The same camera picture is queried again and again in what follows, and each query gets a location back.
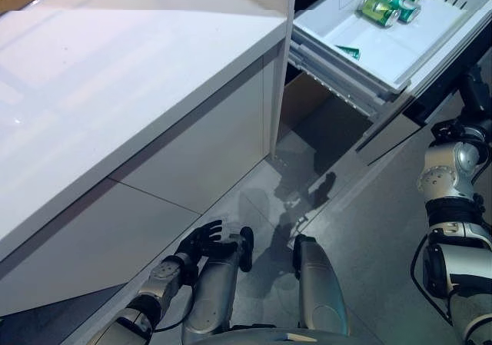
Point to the silver right robot leg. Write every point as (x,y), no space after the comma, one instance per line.
(319,279)

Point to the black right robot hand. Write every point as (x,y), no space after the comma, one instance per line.
(480,91)

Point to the silver robot leg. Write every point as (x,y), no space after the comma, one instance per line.
(319,279)
(215,291)

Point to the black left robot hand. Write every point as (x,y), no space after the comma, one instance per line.
(203,241)

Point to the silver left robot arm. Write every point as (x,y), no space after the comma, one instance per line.
(157,279)

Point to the tall green drink can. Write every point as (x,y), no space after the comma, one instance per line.
(351,52)

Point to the short green drink can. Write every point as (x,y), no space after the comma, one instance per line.
(407,12)
(378,11)

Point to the grey robot torso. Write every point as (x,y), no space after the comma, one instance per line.
(284,337)

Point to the white fridge drawer dark front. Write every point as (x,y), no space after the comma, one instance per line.
(384,45)

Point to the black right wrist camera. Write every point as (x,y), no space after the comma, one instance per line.
(442,133)

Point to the silver left robot leg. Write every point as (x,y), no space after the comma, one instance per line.
(215,291)

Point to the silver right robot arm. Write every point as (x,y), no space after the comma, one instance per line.
(457,253)

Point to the steel fridge drawer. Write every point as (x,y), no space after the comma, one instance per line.
(388,137)

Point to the stainless steel fridge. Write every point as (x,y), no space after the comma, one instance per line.
(307,103)

